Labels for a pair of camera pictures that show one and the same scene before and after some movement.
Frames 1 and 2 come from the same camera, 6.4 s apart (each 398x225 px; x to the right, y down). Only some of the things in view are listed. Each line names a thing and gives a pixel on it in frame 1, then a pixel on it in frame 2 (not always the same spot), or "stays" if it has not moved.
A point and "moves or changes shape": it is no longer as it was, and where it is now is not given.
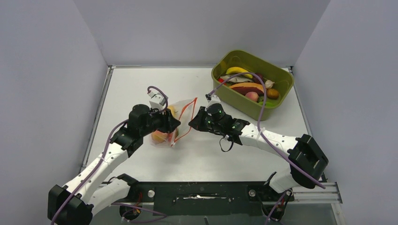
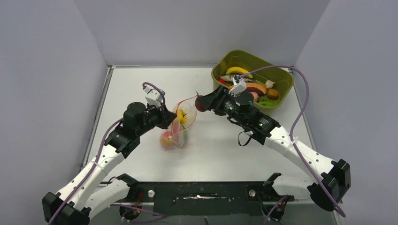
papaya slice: x=244 y=88 stays
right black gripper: x=197 y=123 to x=215 y=101
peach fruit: x=159 y=137 to x=167 y=140
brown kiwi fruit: x=272 y=93 stays
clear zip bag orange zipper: x=183 y=110 moves or changes shape
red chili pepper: x=221 y=80 stays
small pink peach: x=253 y=95 stays
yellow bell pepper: x=172 y=109 to x=182 y=116
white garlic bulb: x=269 y=84 stays
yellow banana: x=236 y=70 stays
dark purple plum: x=256 y=79 to x=200 y=105
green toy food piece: x=268 y=103 stays
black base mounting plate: x=207 y=198 stays
